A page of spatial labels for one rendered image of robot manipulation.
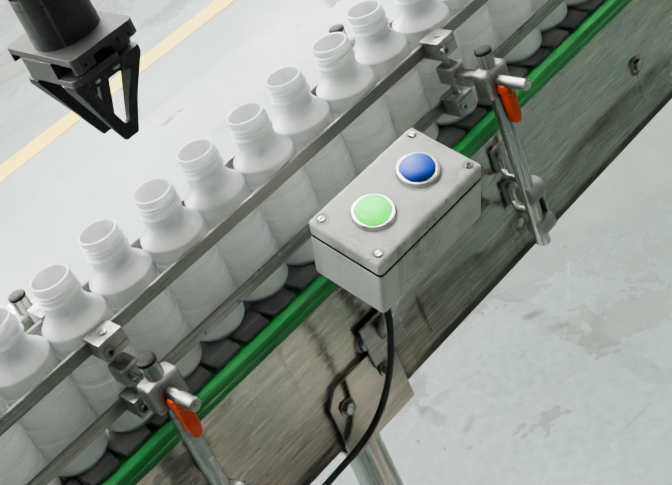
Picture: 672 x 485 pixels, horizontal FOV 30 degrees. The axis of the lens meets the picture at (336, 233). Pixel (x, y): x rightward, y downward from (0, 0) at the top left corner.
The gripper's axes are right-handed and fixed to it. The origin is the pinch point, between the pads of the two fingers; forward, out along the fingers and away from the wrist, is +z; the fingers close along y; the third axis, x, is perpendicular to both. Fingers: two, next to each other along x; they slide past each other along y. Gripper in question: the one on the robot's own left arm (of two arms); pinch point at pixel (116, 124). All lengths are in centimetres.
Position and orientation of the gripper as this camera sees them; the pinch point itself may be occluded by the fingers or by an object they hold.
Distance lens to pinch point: 107.3
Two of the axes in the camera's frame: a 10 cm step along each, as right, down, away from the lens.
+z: 3.4, 7.6, 5.6
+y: 6.8, 2.1, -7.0
